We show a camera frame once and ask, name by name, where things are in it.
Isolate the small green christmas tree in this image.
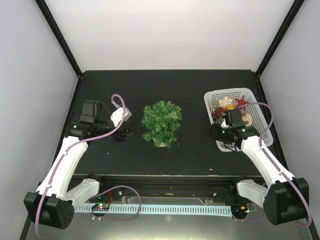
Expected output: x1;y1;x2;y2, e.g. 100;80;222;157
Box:
141;100;182;148

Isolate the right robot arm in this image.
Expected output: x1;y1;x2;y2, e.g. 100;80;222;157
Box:
209;109;312;227

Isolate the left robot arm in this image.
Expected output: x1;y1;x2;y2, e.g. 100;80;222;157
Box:
23;94;132;230

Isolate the pine cone ornament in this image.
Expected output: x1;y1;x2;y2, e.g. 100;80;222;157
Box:
211;106;225;119

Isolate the gold bell ornament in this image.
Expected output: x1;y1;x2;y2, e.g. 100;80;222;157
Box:
226;104;236;111

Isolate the white snowflake ornament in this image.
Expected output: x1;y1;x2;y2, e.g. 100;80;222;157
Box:
218;96;234;109

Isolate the red star ornament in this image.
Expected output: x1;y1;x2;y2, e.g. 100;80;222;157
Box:
235;95;249;111

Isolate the white plastic basket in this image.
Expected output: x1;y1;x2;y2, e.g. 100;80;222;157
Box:
203;87;274;153

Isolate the left circuit board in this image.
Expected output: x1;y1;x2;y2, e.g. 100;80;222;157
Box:
92;203;110;212

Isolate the circuit board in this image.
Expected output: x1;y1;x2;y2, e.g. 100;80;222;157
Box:
231;202;258;213
92;203;110;212

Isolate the right circuit board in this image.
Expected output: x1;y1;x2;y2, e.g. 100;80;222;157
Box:
231;202;258;213

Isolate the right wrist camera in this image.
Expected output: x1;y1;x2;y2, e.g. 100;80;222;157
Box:
220;117;231;129

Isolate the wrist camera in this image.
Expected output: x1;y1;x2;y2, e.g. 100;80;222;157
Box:
110;107;132;127
220;117;231;129

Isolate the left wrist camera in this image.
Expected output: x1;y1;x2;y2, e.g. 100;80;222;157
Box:
110;107;132;127

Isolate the white slotted cable duct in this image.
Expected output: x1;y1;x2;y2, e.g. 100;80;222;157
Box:
75;203;232;217

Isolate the black frame post right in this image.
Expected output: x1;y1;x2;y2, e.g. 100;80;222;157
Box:
255;0;305;79

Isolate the black frame post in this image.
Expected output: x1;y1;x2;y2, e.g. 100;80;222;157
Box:
35;0;83;78
255;0;305;79

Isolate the black frame post left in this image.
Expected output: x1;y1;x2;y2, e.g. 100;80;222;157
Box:
35;0;83;78

